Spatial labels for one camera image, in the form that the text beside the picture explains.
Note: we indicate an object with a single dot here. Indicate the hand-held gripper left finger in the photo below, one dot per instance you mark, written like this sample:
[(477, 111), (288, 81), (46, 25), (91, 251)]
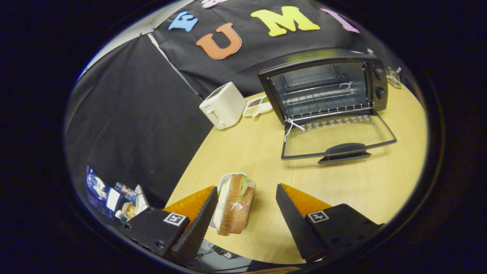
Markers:
[(196, 232)]

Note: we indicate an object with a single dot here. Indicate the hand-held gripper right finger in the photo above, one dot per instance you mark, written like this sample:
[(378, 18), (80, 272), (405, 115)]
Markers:
[(296, 228)]

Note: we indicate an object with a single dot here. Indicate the plastic-wrapped sandwich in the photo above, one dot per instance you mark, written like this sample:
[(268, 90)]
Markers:
[(236, 205)]

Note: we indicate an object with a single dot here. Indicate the black toaster oven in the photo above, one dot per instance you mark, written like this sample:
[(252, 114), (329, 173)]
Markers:
[(327, 55)]

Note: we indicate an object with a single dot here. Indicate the white tray of food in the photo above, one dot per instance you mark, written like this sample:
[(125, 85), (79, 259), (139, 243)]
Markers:
[(139, 201)]

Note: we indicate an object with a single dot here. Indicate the white pop-up toaster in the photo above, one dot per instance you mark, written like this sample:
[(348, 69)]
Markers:
[(224, 104)]

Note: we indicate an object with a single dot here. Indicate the blue printed box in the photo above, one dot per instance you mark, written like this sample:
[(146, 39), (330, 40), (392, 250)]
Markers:
[(95, 188)]

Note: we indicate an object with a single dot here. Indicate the white divided snack tray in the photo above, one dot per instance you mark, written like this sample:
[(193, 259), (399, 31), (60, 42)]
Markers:
[(253, 108)]

